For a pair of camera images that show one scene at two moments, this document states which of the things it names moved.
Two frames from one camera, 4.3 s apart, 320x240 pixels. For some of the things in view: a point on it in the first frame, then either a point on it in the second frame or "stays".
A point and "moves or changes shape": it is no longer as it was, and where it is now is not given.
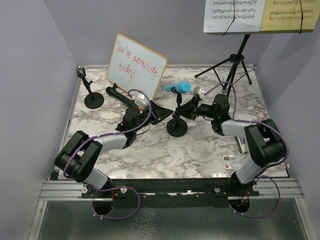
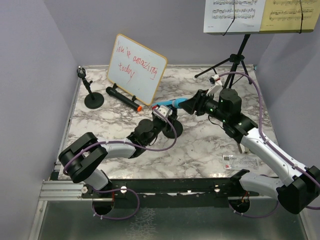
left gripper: [159, 113] -> [169, 120]
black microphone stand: [94, 100] stays
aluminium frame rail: [70, 190] stays
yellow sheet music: [290, 16] stays
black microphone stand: [176, 127] moves or changes shape
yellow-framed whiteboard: [133, 67] stays
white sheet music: [222, 16] stays
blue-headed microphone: [182, 87] -> [175, 102]
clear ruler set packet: [233, 161] stays
